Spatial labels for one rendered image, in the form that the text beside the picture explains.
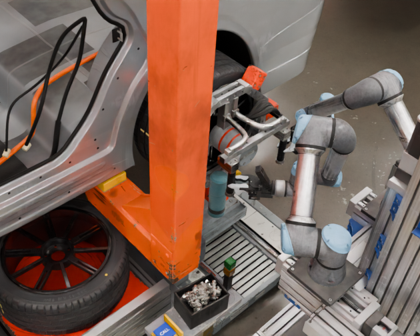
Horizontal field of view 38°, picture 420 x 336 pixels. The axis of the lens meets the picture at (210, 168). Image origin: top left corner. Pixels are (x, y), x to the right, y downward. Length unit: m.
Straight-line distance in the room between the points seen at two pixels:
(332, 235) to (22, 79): 1.64
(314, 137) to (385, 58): 3.07
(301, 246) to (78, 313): 1.07
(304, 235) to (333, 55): 3.09
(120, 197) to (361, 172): 1.87
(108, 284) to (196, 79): 1.16
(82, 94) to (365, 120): 2.37
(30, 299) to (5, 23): 1.48
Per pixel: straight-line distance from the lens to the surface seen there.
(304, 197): 2.30
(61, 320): 2.81
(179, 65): 1.90
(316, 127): 2.30
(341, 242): 2.30
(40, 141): 2.99
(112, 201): 2.84
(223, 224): 3.44
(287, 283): 2.60
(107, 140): 2.72
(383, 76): 2.70
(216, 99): 2.69
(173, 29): 1.85
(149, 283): 3.05
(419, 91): 5.03
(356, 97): 2.64
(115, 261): 2.84
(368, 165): 4.22
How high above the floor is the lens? 2.77
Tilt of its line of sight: 44 degrees down
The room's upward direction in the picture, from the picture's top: 5 degrees clockwise
